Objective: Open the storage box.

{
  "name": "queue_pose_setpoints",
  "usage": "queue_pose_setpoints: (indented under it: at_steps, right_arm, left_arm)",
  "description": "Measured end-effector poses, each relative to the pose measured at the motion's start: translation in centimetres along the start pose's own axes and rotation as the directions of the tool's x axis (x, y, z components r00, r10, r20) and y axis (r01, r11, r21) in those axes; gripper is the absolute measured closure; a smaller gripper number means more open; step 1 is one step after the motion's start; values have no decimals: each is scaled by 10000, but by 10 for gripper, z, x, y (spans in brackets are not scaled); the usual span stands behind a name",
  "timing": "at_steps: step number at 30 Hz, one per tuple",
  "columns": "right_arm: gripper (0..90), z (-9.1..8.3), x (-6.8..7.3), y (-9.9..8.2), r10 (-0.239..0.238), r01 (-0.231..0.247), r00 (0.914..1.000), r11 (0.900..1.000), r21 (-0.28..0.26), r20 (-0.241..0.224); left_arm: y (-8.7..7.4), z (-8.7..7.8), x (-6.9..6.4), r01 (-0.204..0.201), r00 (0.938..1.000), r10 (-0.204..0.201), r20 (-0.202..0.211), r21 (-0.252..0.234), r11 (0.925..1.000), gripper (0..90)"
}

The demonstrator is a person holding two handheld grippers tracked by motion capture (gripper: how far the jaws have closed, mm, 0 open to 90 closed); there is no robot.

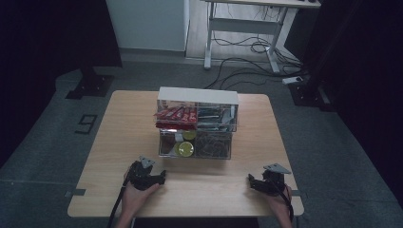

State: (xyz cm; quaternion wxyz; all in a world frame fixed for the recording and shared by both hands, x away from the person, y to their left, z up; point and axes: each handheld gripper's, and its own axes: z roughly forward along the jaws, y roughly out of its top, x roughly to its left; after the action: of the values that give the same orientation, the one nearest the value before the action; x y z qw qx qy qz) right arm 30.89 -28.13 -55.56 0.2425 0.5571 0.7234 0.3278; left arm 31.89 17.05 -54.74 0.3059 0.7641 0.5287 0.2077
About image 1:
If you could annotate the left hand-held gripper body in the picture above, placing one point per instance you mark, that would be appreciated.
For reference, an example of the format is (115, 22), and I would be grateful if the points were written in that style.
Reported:
(142, 177)

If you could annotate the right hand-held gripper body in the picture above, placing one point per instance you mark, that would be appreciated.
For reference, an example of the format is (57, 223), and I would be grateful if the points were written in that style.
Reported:
(274, 180)

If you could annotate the person's left hand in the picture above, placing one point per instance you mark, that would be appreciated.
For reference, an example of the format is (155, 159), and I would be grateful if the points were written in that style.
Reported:
(136, 198)

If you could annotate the person's right hand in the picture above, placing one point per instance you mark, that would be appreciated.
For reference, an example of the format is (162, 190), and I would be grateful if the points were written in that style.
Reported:
(278, 204)

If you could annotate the grey tape strip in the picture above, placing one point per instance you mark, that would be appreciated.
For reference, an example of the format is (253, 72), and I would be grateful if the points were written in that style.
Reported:
(297, 193)
(75, 192)

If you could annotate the pile of brown sachets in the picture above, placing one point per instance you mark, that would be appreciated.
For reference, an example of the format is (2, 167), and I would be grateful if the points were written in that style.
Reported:
(213, 145)

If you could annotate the stack of red packets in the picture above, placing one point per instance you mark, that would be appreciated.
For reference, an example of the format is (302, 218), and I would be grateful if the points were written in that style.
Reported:
(177, 115)

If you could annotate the stack of dark packets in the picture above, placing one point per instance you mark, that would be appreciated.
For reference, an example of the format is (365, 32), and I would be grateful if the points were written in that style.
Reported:
(215, 118)

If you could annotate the clear organizer with white lid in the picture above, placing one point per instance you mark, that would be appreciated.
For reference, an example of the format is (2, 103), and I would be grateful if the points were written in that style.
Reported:
(202, 96)

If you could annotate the black stand base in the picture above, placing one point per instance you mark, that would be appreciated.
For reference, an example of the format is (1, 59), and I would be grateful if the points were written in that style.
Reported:
(92, 84)
(309, 93)

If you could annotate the white power strip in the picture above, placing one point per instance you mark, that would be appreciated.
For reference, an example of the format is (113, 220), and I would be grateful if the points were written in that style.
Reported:
(292, 80)

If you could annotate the white cabinet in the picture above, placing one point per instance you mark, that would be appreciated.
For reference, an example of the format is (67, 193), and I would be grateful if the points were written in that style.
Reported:
(149, 23)

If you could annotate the white desk frame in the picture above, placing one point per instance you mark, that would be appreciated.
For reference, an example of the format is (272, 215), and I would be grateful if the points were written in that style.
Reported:
(244, 25)

